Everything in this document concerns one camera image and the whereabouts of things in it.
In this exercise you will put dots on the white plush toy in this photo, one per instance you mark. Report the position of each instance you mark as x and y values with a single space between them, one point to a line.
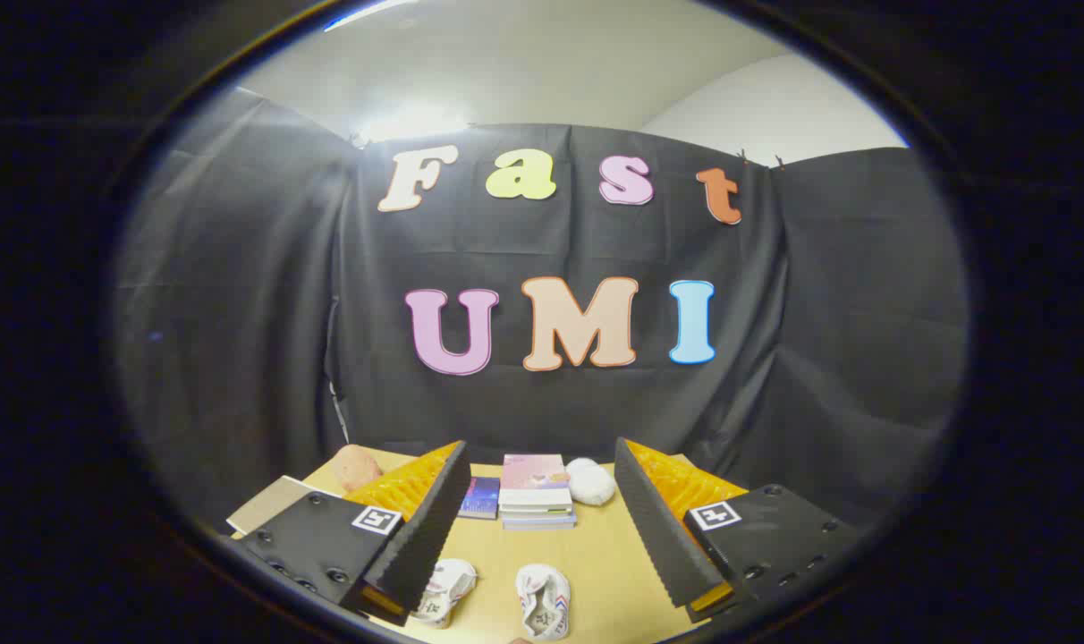
591 485

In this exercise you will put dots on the blue cover book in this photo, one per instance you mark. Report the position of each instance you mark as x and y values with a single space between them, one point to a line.
481 496

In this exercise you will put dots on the orange plush toy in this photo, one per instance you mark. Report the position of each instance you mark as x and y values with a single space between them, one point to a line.
356 467

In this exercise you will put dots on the pink cover book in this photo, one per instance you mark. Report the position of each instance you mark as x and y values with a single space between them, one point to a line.
533 471

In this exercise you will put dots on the white canvas shoe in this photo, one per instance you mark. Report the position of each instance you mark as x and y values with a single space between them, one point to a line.
542 599
453 581

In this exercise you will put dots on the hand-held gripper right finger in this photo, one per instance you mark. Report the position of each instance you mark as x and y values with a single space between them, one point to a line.
658 537

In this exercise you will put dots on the beige fabric storage box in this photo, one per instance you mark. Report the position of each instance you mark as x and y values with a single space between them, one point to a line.
269 505

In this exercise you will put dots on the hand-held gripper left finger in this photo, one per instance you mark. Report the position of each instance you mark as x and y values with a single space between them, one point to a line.
426 528

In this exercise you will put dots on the grey-blue book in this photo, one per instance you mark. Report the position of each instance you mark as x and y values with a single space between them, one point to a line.
542 521

